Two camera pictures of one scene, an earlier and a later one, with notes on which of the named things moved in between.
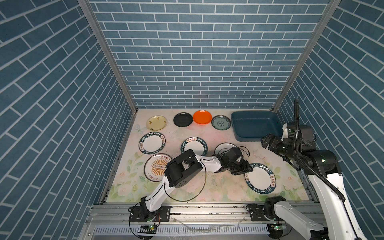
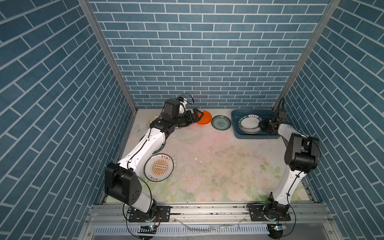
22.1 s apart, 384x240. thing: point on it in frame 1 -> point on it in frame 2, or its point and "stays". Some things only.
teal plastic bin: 251,125 stays
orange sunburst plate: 155,166 stays
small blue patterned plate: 221,122 stays
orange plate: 202,117 stays
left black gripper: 243,168 -> 189,118
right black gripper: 272,144 -> 262,123
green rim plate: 198,146 -> 248,123
